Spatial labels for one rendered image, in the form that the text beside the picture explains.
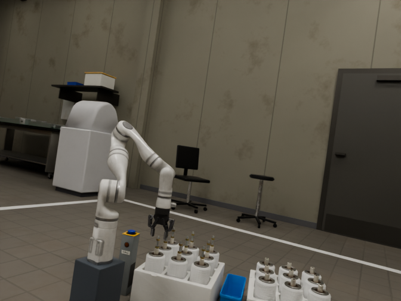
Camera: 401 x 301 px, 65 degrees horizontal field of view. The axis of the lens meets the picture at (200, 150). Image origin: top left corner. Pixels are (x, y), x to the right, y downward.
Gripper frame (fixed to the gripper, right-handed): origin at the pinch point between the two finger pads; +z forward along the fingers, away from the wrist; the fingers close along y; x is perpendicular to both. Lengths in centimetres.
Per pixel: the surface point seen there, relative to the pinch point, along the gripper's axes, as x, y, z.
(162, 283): -6.5, 8.2, 20.4
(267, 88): 324, 2, -158
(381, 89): 289, 147, -157
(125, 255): 0.2, -17.1, 14.2
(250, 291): 4, 49, 17
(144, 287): -7.1, -0.5, 24.2
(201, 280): -1.9, 25.9, 16.1
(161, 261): -1.8, 4.0, 11.9
